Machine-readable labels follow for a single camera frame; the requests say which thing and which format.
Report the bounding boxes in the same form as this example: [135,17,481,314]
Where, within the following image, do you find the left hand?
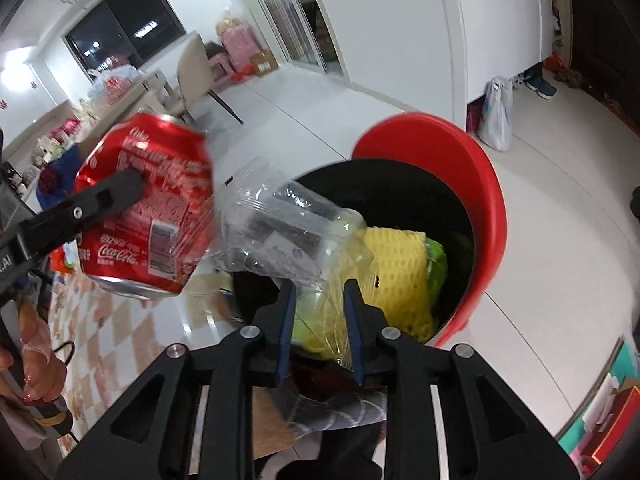
[1,300,67,406]

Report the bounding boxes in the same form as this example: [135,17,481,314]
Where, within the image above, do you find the yellow foam fruit net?
[292,228,436,367]

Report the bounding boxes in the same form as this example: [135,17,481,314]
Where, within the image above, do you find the black trash bin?
[217,159,474,362]

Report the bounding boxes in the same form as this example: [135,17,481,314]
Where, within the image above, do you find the green plastic wrapper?
[425,238,448,307]

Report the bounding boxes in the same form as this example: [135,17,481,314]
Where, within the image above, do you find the white side table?
[93,70,174,122]

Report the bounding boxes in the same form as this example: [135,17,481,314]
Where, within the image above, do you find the sliding glass door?
[257,0,343,77]

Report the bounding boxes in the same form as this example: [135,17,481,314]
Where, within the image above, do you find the dark window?
[64,0,186,72]

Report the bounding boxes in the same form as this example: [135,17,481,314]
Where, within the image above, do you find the beige dining chair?
[170,34,244,125]

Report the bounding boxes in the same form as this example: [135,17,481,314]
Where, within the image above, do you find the red plastic bucket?
[352,113,508,347]

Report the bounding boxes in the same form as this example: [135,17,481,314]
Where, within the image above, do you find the white plastic shopping bag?
[88,64,141,103]

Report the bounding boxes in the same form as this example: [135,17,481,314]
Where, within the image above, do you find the red Coca-Cola can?
[75,110,214,299]

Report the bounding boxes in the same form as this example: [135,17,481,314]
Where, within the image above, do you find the pink plastic stool stack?
[216,18,262,80]

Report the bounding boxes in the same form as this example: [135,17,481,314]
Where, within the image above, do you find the white floor plastic bag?
[477,76,513,152]

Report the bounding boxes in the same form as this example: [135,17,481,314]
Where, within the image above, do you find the clear plastic packaging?
[207,157,376,368]

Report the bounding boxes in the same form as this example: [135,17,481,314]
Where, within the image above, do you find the blue cloth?
[36,144,84,209]

